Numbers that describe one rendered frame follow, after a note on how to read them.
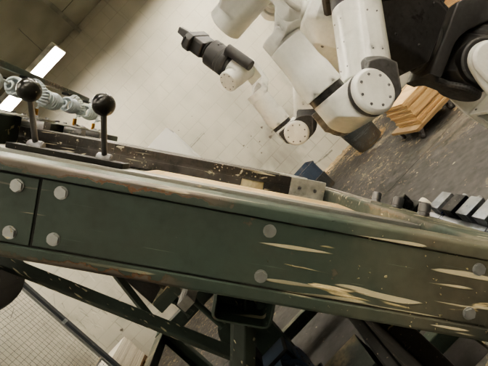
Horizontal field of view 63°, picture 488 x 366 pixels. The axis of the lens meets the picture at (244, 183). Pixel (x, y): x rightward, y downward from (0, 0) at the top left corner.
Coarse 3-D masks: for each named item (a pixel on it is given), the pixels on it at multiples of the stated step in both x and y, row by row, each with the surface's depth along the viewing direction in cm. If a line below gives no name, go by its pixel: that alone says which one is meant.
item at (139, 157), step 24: (48, 96) 139; (24, 120) 136; (48, 120) 138; (48, 144) 136; (72, 144) 136; (96, 144) 137; (120, 144) 137; (144, 168) 138; (168, 168) 138; (192, 168) 138; (216, 168) 139; (240, 168) 139; (288, 192) 140; (312, 192) 140
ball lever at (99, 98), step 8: (96, 96) 63; (104, 96) 63; (96, 104) 62; (104, 104) 63; (112, 104) 63; (96, 112) 63; (104, 112) 63; (112, 112) 64; (104, 120) 65; (104, 128) 66; (104, 136) 67; (104, 144) 68; (104, 152) 69
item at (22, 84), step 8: (24, 80) 62; (32, 80) 63; (16, 88) 62; (24, 88) 62; (32, 88) 62; (40, 88) 64; (24, 96) 62; (32, 96) 63; (40, 96) 64; (32, 104) 65; (32, 112) 65; (32, 120) 66; (32, 128) 67; (32, 136) 68; (32, 144) 68; (40, 144) 68
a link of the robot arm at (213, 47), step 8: (192, 32) 126; (200, 32) 130; (184, 40) 125; (192, 40) 125; (200, 40) 125; (208, 40) 128; (216, 40) 126; (184, 48) 126; (192, 48) 126; (200, 48) 125; (208, 48) 124; (216, 48) 123; (200, 56) 128; (208, 56) 124; (208, 64) 126
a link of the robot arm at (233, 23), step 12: (228, 0) 65; (240, 0) 65; (252, 0) 65; (264, 0) 65; (216, 12) 68; (228, 12) 66; (240, 12) 66; (252, 12) 66; (216, 24) 68; (228, 24) 67; (240, 24) 68
